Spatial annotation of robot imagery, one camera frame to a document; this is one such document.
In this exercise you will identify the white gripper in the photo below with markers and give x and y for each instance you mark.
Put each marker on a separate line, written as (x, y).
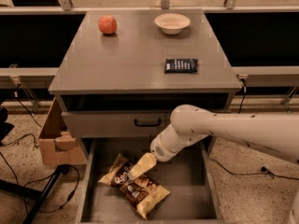
(161, 149)

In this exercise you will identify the brown chip bag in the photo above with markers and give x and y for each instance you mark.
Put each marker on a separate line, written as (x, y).
(143, 193)

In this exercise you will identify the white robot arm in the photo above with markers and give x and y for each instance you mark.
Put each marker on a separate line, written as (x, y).
(275, 135)

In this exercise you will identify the open grey lower drawer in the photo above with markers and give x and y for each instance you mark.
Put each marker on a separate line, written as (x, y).
(192, 198)

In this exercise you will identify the grey drawer cabinet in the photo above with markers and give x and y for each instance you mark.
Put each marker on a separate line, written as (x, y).
(125, 71)

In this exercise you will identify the cardboard box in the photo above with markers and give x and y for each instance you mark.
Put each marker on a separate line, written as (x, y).
(57, 145)

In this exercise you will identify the dark blue snack packet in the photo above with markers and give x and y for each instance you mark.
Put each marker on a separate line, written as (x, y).
(181, 66)

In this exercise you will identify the black tripod stand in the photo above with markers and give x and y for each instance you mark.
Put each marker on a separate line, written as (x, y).
(33, 198)

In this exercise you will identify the white bowl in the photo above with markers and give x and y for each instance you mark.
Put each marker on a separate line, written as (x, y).
(172, 23)

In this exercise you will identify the red apple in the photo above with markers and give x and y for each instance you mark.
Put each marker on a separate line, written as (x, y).
(107, 25)

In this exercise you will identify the grey upper drawer black handle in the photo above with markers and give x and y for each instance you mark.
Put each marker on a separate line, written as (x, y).
(90, 124)

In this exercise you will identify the metal window rail frame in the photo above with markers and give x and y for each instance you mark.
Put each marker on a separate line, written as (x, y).
(260, 39)

